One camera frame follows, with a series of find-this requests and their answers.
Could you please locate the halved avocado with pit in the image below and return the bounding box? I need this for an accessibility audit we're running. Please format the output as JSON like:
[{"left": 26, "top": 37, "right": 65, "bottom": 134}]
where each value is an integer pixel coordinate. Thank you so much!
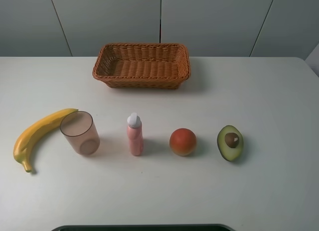
[{"left": 217, "top": 125, "right": 244, "bottom": 162}]

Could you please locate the brown wicker basket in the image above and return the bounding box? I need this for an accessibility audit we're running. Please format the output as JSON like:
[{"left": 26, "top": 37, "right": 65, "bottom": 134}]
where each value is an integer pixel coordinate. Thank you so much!
[{"left": 92, "top": 43, "right": 191, "bottom": 89}]

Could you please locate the pink bottle with white cap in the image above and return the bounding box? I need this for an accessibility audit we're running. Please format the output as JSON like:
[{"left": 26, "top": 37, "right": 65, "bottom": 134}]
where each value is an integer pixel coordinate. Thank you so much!
[{"left": 127, "top": 113, "right": 144, "bottom": 156}]

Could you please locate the red orange round fruit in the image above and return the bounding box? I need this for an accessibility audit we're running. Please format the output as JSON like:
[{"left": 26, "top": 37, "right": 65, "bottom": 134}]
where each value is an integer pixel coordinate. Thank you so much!
[{"left": 169, "top": 128, "right": 197, "bottom": 156}]

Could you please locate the translucent pink plastic cup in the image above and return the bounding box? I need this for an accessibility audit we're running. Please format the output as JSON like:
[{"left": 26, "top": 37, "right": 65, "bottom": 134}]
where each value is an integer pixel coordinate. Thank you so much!
[{"left": 60, "top": 111, "right": 100, "bottom": 156}]

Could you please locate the yellow banana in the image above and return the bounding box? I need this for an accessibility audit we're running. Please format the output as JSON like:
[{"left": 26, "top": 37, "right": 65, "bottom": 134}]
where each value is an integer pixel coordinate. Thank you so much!
[{"left": 13, "top": 108, "right": 78, "bottom": 173}]

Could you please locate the black tray edge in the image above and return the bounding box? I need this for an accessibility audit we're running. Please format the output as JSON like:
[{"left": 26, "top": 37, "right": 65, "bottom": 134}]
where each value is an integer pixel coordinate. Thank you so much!
[{"left": 53, "top": 224, "right": 233, "bottom": 231}]

